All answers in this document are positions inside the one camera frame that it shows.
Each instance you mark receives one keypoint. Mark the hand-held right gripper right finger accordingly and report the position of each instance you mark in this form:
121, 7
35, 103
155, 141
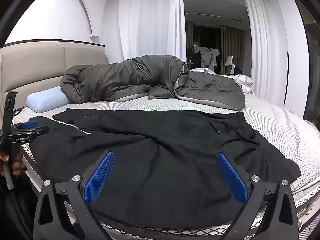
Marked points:
231, 177

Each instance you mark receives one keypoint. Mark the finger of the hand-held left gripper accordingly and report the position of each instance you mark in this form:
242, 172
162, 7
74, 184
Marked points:
28, 125

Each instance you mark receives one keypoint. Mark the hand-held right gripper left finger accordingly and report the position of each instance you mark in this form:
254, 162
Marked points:
98, 177

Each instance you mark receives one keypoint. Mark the black pants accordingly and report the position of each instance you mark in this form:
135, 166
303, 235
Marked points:
155, 160

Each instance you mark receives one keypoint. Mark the person's left hand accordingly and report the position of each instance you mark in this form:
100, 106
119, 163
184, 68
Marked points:
16, 166

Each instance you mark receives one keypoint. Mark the light blue bolster pillow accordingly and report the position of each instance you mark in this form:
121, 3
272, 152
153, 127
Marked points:
46, 100

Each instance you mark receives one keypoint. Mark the beige padded headboard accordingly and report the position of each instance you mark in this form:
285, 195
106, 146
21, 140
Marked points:
32, 67

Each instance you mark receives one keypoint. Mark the white honeycomb mattress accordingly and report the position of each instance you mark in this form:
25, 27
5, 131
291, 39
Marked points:
275, 125

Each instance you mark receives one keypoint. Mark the crumpled white bedding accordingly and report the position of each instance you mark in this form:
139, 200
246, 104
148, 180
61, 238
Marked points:
243, 82

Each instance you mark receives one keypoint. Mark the dark grey duvet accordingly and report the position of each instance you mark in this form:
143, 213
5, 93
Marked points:
140, 80

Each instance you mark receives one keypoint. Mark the white chair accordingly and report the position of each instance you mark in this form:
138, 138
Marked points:
229, 66

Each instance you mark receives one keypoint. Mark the rack with grey clothes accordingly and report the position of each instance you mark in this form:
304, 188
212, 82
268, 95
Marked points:
206, 56

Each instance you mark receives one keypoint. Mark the olive curtain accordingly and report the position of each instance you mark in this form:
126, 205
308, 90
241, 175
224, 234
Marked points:
232, 47

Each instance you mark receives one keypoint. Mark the white sheer curtain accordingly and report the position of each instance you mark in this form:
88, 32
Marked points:
150, 17
257, 42

